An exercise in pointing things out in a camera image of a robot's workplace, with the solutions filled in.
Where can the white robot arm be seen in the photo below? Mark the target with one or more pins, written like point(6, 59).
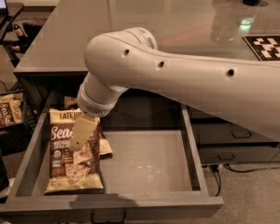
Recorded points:
point(245, 93)

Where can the black white fiducial marker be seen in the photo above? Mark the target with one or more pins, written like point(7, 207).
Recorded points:
point(265, 47)

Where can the grey right bottom drawer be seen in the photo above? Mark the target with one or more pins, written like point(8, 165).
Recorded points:
point(215, 155)

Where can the brown Sea Salt chip bag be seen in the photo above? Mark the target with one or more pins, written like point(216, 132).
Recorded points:
point(72, 170)

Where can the chip bags in crate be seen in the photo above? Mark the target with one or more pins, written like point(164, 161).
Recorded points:
point(10, 109)

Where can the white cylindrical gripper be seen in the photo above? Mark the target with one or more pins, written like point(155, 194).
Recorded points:
point(91, 107)

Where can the open grey top drawer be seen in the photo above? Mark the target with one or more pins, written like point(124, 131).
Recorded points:
point(154, 172)

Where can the black plastic crate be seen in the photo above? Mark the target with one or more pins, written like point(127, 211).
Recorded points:
point(16, 138)

